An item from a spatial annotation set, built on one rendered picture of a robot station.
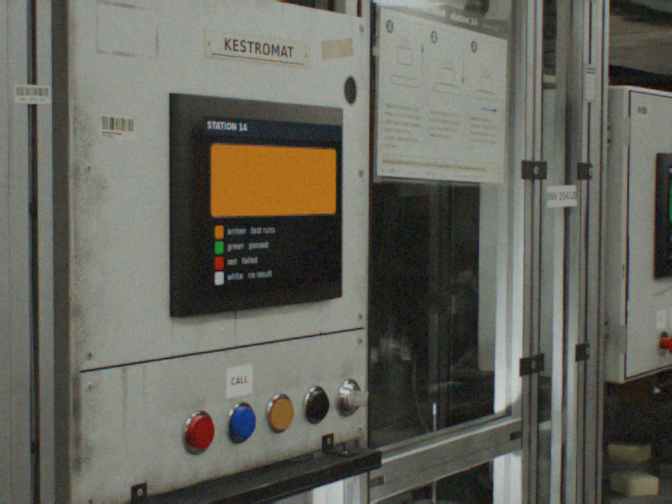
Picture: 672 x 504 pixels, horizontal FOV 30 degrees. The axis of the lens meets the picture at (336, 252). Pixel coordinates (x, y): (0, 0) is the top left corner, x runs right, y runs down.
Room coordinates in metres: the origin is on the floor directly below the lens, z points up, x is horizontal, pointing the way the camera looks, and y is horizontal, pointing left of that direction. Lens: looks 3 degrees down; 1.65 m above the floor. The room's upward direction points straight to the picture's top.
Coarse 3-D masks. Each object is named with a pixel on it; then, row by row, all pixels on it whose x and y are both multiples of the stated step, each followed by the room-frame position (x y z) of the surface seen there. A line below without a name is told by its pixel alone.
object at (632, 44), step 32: (640, 0) 2.06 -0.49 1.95; (640, 32) 2.06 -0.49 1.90; (608, 64) 2.98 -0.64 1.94; (640, 64) 2.06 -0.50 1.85; (608, 384) 1.97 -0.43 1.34; (640, 384) 2.08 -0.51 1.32; (608, 416) 1.98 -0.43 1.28; (640, 416) 2.08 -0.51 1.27; (608, 448) 1.98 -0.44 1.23; (640, 448) 2.08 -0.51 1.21; (608, 480) 1.98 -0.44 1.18; (640, 480) 2.08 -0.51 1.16
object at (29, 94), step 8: (584, 72) 1.84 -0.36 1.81; (592, 72) 1.86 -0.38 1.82; (584, 80) 1.84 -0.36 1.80; (592, 80) 1.86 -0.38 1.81; (16, 88) 1.00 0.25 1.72; (24, 88) 1.00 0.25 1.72; (32, 88) 1.01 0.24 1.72; (40, 88) 1.02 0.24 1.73; (48, 88) 1.02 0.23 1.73; (584, 88) 1.84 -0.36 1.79; (592, 88) 1.86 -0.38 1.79; (16, 96) 1.00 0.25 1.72; (24, 96) 1.00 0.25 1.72; (32, 96) 1.01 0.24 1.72; (40, 96) 1.02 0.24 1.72; (48, 96) 1.02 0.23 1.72; (584, 96) 1.84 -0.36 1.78; (592, 96) 1.86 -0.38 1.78; (40, 104) 1.02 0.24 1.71; (48, 104) 1.02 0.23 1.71
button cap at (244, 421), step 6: (240, 408) 1.19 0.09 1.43; (246, 408) 1.19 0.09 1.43; (240, 414) 1.19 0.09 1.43; (246, 414) 1.19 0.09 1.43; (252, 414) 1.20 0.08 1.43; (234, 420) 1.18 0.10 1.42; (240, 420) 1.19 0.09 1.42; (246, 420) 1.19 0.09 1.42; (252, 420) 1.20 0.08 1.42; (234, 426) 1.18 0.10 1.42; (240, 426) 1.19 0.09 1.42; (246, 426) 1.19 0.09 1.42; (252, 426) 1.20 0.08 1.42; (234, 432) 1.19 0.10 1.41; (240, 432) 1.19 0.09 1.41; (246, 432) 1.19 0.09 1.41; (252, 432) 1.20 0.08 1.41
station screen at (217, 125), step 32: (224, 128) 1.15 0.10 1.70; (256, 128) 1.18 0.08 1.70; (288, 128) 1.22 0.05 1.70; (320, 128) 1.27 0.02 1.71; (224, 224) 1.15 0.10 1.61; (256, 224) 1.19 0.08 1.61; (288, 224) 1.22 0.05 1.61; (320, 224) 1.27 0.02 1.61; (224, 256) 1.15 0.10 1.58; (256, 256) 1.19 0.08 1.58; (288, 256) 1.22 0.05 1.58; (320, 256) 1.27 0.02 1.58; (224, 288) 1.15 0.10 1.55; (256, 288) 1.19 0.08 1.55
